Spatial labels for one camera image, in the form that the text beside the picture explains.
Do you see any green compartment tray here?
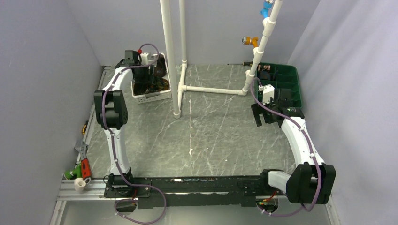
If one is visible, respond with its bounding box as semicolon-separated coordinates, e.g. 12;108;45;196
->
255;62;302;108

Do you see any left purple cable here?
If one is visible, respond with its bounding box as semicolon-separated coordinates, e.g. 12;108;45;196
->
101;43;167;225

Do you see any red grey pipe wrench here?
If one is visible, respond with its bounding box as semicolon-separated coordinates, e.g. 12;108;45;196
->
75;140;92;184

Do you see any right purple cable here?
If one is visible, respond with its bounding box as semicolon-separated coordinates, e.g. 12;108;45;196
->
250;77;323;218

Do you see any rolled dark tie in tray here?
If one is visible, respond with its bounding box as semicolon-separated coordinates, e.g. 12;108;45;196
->
257;65;274;81

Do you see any white perforated plastic basket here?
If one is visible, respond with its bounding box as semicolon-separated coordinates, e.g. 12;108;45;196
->
130;53;172;104

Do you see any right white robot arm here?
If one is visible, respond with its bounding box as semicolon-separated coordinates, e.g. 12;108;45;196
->
251;85;336;205

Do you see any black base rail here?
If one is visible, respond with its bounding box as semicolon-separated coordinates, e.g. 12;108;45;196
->
104;174;283;210

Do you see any colourful patterned tie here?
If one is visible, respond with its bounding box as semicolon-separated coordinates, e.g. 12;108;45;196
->
133;55;170;95

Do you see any white PVC pipe frame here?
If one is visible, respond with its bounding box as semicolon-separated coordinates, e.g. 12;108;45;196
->
160;0;283;119

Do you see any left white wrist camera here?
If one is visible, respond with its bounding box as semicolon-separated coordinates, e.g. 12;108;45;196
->
140;52;153;65

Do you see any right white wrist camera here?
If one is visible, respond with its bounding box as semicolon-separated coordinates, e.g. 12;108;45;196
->
258;84;275;105

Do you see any purple cable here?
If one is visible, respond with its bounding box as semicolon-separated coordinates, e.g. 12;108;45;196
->
101;43;167;225
250;77;323;218

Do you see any green pipe fitting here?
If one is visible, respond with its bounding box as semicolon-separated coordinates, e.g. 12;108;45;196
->
63;164;82;180

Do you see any orange nozzle fitting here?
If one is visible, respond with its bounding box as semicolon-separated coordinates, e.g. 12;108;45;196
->
242;36;258;48

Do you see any white pipe coupling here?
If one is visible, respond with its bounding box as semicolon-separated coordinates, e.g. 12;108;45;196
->
74;178;86;193

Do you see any black yellow screwdriver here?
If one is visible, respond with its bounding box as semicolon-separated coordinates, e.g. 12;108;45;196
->
228;61;253;66

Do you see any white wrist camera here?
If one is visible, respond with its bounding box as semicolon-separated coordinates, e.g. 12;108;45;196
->
258;84;275;105
140;52;153;65

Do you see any yellow black tape measure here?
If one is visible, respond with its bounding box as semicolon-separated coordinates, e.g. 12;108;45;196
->
81;123;87;135

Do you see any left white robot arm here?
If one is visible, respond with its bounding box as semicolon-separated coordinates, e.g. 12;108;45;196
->
93;50;160;197

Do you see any blue nozzle fitting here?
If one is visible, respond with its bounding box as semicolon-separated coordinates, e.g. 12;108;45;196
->
260;0;274;18

